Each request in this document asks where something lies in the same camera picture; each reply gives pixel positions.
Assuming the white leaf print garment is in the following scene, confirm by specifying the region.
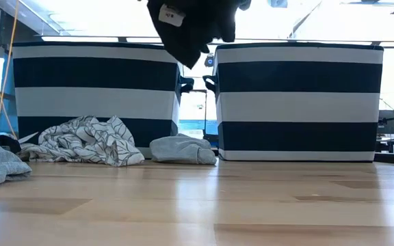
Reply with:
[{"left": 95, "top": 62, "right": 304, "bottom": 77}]
[{"left": 17, "top": 115, "right": 146, "bottom": 167}]

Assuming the navy white striped fabric bin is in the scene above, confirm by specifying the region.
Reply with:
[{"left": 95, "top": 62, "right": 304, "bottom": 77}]
[
  {"left": 12, "top": 41, "right": 195, "bottom": 160},
  {"left": 202, "top": 42, "right": 384, "bottom": 163}
]

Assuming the light grey garment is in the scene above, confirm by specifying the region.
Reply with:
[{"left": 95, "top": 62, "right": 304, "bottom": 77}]
[{"left": 149, "top": 133, "right": 218, "bottom": 166}]

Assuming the black garment with white tag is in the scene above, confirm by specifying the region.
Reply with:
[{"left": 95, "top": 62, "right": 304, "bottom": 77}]
[{"left": 146, "top": 0, "right": 241, "bottom": 70}]

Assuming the black computer monitor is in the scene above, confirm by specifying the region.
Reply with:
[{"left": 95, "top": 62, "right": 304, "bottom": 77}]
[{"left": 377, "top": 109, "right": 394, "bottom": 135}]

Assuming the dark garment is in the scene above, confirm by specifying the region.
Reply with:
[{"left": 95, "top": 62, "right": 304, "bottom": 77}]
[{"left": 0, "top": 126, "right": 23, "bottom": 154}]

